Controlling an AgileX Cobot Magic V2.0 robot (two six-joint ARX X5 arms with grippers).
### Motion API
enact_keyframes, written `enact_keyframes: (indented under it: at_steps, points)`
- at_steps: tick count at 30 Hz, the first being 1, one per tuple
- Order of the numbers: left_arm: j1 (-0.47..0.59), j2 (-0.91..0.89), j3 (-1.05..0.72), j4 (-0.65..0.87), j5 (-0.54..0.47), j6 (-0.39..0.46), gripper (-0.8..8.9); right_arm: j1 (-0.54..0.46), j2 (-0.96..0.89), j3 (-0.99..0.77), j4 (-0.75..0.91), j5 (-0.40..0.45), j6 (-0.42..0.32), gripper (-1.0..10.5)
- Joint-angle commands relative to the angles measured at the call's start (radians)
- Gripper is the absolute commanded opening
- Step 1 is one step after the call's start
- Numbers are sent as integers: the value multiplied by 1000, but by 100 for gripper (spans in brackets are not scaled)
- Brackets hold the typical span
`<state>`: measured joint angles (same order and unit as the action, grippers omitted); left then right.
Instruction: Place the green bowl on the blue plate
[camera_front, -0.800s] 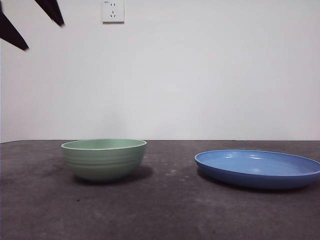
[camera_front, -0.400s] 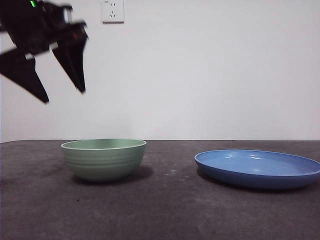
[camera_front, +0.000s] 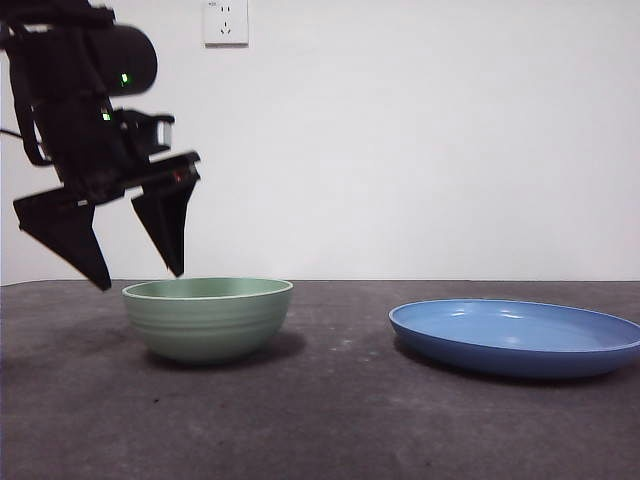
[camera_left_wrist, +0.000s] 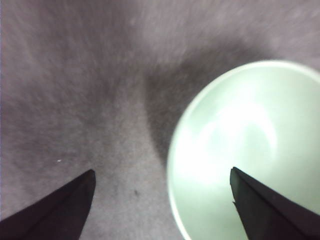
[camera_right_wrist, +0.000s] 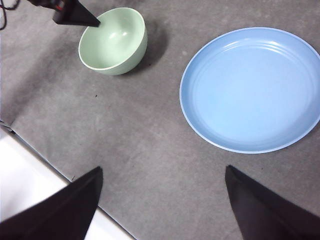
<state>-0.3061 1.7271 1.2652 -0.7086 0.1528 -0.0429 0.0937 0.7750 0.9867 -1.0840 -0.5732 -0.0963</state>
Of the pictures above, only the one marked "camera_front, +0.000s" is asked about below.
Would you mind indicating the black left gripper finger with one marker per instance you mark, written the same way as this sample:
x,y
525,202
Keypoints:
x,y
165,225
65,235

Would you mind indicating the green ribbed bowl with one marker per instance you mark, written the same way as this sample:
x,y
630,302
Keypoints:
x,y
205,330

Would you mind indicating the blue plate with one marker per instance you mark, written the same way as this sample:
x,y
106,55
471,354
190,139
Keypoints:
x,y
505,345

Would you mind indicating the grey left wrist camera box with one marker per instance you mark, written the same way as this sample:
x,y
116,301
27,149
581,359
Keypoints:
x,y
161,132

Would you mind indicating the white wall socket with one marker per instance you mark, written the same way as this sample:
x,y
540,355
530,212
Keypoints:
x,y
226,25

